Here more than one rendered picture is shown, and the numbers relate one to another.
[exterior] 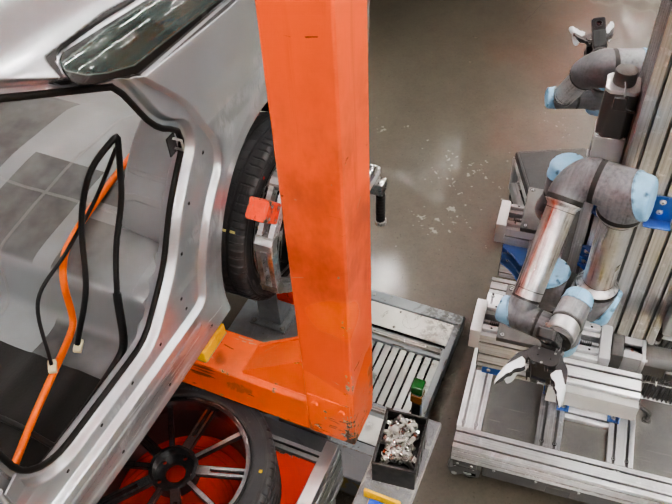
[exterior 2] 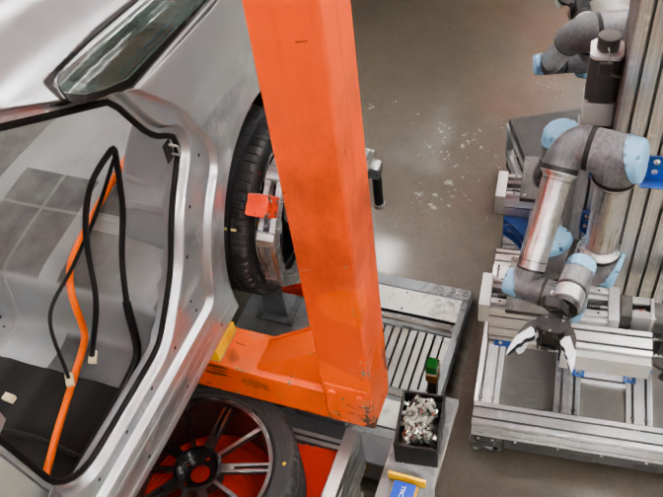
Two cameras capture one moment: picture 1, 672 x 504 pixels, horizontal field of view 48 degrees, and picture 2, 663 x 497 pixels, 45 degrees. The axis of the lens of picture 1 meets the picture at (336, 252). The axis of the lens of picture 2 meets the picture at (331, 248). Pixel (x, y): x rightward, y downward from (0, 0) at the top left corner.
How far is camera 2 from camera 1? 16 cm
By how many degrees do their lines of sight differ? 1
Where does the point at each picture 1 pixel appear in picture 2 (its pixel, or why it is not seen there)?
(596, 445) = (615, 407)
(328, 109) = (323, 107)
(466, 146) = (458, 116)
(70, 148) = (61, 161)
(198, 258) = (203, 259)
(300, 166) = (300, 163)
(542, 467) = (562, 434)
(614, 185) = (606, 151)
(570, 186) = (563, 156)
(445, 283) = (449, 259)
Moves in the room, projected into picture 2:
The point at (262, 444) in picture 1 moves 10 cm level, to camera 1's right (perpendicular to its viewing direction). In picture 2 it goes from (283, 437) to (314, 432)
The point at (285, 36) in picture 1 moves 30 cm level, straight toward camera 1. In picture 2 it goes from (275, 42) to (297, 140)
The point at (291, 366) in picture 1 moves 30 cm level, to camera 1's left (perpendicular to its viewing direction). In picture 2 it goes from (305, 357) to (207, 373)
